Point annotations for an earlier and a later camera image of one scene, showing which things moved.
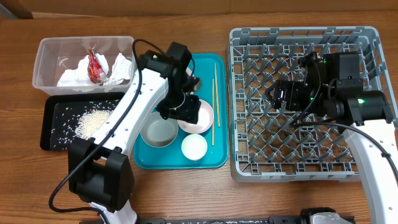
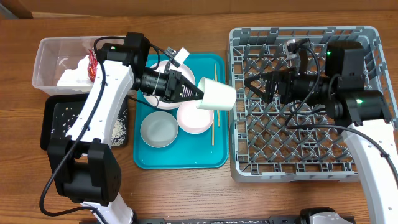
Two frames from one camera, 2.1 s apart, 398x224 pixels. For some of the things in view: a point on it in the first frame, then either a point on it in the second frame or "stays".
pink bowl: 205,119 stays
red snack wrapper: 97,73 stays
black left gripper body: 181,106 -> 160,84
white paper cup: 194,147 -> 217,96
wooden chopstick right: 217,96 stays
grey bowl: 158,132 stays
